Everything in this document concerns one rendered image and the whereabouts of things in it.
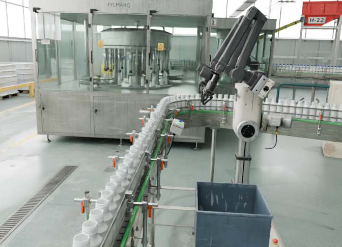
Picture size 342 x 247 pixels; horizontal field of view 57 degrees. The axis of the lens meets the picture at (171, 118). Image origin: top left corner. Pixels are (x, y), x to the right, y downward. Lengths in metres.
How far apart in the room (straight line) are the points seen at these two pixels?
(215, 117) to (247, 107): 1.15
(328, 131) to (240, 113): 1.26
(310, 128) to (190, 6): 2.66
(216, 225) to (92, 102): 4.12
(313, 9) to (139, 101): 4.87
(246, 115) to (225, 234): 1.02
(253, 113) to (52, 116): 3.96
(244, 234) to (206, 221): 0.17
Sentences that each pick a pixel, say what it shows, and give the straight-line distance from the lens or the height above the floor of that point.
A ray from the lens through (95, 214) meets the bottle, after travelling 0.93.
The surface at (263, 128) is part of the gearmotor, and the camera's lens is 3.15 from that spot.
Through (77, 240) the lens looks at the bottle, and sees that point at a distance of 0.83.
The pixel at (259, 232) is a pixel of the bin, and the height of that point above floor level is 0.87.
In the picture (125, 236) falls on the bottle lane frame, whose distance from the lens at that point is 1.11.
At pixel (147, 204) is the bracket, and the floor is 1.08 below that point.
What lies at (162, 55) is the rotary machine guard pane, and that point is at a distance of 4.99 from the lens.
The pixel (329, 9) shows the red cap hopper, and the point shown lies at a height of 2.61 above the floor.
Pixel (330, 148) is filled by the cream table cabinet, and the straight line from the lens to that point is 5.67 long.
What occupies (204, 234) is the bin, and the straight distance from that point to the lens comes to 1.42.
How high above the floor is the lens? 1.60
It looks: 12 degrees down
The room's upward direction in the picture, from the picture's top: 2 degrees clockwise
